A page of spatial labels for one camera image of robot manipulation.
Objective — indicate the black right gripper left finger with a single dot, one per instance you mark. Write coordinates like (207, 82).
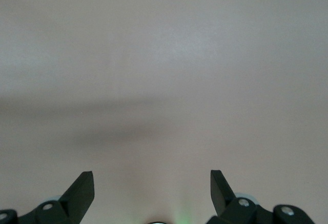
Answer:
(74, 203)

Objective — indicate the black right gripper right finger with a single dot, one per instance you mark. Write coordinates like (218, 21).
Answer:
(225, 203)

